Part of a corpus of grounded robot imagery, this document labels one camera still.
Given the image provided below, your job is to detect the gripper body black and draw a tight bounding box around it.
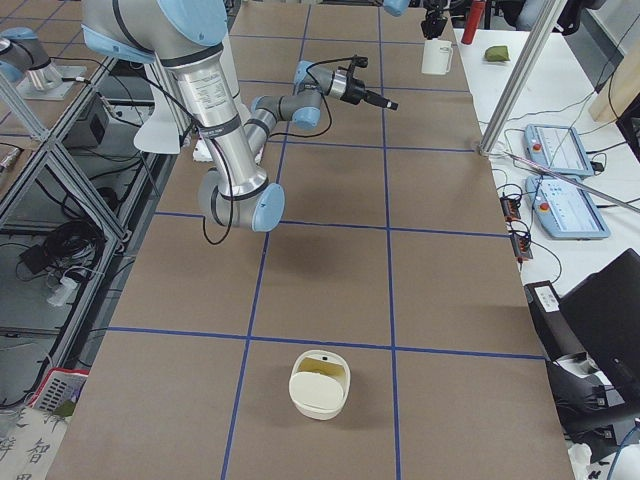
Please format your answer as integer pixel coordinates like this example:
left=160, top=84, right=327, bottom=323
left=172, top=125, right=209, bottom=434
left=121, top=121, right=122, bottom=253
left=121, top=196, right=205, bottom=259
left=421, top=12, right=447, bottom=39
left=343, top=79, right=367, bottom=104

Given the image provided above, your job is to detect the white HOME mug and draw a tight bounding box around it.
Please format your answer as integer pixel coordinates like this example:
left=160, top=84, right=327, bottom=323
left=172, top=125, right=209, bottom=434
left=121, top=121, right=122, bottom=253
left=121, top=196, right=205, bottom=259
left=421, top=39, right=453, bottom=76

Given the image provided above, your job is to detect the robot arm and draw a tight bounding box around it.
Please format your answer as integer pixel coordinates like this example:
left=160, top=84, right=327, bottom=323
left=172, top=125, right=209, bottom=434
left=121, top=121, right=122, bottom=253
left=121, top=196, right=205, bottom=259
left=82, top=1, right=398, bottom=232
left=381, top=0, right=447, bottom=40

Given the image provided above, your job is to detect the cream cup with wooden lid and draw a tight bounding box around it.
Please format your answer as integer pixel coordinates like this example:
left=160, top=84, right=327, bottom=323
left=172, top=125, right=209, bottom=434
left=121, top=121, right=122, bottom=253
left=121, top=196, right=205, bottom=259
left=288, top=350, right=351, bottom=420

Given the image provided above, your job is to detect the red cylinder bottle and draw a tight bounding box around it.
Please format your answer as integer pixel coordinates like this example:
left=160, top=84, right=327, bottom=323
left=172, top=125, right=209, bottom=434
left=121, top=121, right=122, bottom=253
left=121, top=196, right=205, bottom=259
left=461, top=0, right=486, bottom=45

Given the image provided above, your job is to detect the green cloth pouch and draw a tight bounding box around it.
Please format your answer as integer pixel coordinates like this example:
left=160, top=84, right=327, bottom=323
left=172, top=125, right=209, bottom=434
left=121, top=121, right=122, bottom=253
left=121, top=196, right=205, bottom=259
left=484, top=45, right=510, bottom=63

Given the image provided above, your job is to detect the brown paper table mat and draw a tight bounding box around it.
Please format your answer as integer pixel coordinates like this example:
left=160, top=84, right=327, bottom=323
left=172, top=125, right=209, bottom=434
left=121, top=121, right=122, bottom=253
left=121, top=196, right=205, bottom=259
left=48, top=2, right=572, bottom=479

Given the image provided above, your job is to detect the black power strip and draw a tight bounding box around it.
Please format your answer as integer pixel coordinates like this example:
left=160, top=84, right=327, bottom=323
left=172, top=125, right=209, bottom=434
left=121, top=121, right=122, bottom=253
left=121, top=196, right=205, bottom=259
left=500, top=195, right=533, bottom=264

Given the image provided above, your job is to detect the far teach pendant tablet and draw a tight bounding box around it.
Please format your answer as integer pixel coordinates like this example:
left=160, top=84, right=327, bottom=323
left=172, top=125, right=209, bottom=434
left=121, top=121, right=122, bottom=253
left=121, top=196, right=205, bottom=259
left=524, top=124, right=594, bottom=178

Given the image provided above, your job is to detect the teach pendant tablet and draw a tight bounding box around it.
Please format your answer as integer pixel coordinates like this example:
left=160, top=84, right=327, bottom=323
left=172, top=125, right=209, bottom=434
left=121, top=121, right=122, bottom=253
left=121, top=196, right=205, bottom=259
left=524, top=124, right=594, bottom=178
left=525, top=175, right=610, bottom=240

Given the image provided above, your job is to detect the white chair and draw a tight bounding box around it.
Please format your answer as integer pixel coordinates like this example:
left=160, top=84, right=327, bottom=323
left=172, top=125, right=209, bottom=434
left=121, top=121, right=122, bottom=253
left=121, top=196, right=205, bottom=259
left=134, top=61, right=190, bottom=154

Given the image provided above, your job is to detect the near teach pendant tablet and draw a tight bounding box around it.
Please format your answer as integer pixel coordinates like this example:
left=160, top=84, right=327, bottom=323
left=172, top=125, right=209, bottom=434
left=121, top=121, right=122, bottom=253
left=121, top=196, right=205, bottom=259
left=525, top=175, right=610, bottom=240

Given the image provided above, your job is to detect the white plastic basket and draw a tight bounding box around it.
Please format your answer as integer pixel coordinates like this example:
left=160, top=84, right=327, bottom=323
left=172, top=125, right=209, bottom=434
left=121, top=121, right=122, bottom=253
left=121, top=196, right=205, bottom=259
left=28, top=367, right=89, bottom=413

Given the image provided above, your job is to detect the aluminium frame post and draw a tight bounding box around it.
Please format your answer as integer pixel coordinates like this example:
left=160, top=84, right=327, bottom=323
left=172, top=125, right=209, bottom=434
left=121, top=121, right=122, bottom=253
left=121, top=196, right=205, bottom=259
left=478, top=0, right=567, bottom=157

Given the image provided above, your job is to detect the aluminium table frame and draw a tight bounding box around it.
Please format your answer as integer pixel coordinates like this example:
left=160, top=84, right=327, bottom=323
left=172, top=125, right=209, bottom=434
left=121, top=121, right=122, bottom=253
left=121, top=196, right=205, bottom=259
left=0, top=49, right=171, bottom=371

